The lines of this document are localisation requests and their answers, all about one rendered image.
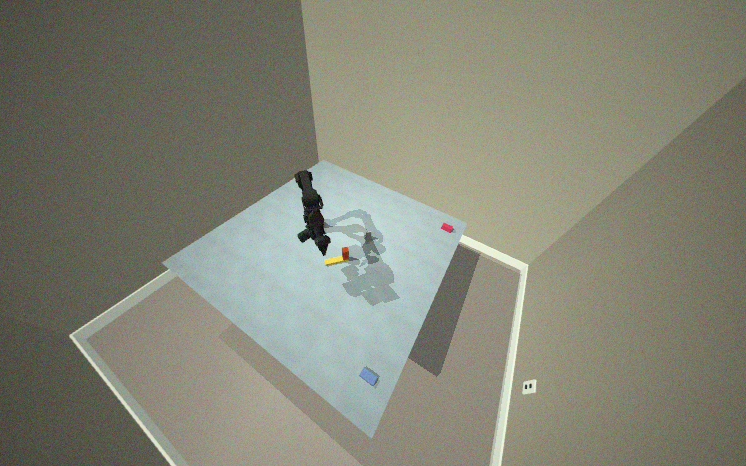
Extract yellow bar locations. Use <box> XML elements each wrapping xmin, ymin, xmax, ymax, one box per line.
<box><xmin>325</xmin><ymin>247</ymin><xmax>349</xmax><ymax>266</ymax></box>

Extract blue rectangular block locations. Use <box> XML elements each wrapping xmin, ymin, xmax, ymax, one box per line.
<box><xmin>359</xmin><ymin>368</ymin><xmax>377</xmax><ymax>386</ymax></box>

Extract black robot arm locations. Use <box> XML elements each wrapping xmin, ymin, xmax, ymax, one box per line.
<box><xmin>294</xmin><ymin>170</ymin><xmax>324</xmax><ymax>243</ymax></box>

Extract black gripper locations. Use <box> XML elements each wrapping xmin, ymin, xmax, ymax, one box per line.
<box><xmin>309</xmin><ymin>223</ymin><xmax>331</xmax><ymax>256</ymax></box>

